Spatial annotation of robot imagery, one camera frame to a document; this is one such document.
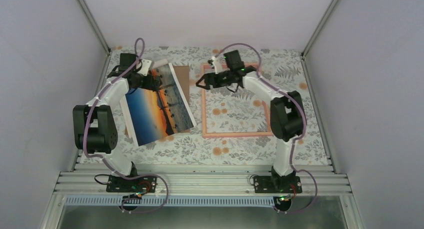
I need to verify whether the sunset photo print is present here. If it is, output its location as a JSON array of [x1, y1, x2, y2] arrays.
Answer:
[[125, 63, 197, 147]]

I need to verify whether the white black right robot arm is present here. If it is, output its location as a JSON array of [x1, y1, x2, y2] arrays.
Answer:
[[195, 50, 307, 193]]

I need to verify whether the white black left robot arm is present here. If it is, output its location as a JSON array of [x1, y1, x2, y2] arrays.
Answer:
[[72, 53, 162, 192]]

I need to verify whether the brown cardboard backing board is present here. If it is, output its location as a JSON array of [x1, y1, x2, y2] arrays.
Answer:
[[173, 65, 190, 104]]

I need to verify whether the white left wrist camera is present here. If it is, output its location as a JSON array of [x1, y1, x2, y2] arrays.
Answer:
[[136, 59, 154, 76]]

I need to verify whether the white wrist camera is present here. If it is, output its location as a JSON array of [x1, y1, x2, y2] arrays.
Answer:
[[136, 59, 154, 76], [207, 56, 223, 74]]

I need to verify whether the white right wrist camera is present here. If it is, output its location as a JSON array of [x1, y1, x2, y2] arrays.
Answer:
[[207, 56, 223, 74]]

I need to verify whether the aluminium corner post left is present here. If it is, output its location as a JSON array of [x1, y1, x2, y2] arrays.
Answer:
[[76, 0, 111, 55]]

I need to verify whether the aluminium corner post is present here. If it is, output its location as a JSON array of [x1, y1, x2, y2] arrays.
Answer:
[[76, 0, 111, 55], [301, 0, 340, 61]]

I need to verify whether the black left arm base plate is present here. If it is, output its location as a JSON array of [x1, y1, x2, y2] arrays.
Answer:
[[106, 175, 157, 194]]

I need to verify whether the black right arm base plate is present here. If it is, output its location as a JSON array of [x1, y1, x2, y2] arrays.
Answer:
[[252, 175, 303, 194]]

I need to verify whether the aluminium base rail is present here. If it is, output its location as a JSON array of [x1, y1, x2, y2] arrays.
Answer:
[[53, 163, 352, 196]]

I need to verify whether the aluminium corner post right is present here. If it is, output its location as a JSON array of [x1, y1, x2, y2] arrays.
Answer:
[[301, 0, 340, 61]]

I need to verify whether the grey slotted cable duct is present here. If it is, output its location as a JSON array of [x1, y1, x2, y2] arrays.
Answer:
[[64, 195, 274, 207]]

